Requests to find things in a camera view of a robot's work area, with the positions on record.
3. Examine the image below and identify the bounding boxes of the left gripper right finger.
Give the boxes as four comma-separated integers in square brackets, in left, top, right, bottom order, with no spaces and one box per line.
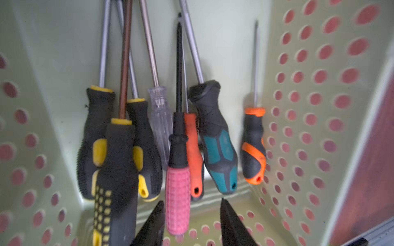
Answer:
[220,198,257,246]

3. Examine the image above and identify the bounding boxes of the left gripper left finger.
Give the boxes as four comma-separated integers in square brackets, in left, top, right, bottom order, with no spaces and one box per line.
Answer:
[131,200,165,246]

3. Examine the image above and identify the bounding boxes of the pink handled screwdriver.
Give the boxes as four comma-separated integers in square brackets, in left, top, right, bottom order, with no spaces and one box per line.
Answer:
[165,22,190,236]

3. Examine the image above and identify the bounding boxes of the large green black screwdriver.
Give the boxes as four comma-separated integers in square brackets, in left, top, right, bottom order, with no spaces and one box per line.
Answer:
[179,1,238,195]

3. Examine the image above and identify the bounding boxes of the orange black stubby screwdriver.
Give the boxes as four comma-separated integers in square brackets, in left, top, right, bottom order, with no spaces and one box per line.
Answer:
[241,20,266,185]

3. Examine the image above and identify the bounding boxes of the black yellow dotted screwdriver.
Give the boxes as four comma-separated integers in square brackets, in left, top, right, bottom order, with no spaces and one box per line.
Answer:
[92,1,138,246]

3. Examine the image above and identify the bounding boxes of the red black screwdriver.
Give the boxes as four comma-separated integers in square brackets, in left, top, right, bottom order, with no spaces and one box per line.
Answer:
[182,44,204,202]

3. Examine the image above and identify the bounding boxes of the clear handled screwdriver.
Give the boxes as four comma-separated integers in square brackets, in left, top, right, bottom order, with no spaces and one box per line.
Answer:
[139,0,173,171]

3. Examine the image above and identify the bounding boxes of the light green perforated bin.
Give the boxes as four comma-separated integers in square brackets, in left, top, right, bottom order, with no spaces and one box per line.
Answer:
[1,1,394,246]

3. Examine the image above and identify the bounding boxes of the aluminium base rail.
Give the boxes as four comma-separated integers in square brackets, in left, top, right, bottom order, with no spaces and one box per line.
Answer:
[343,217,394,246]

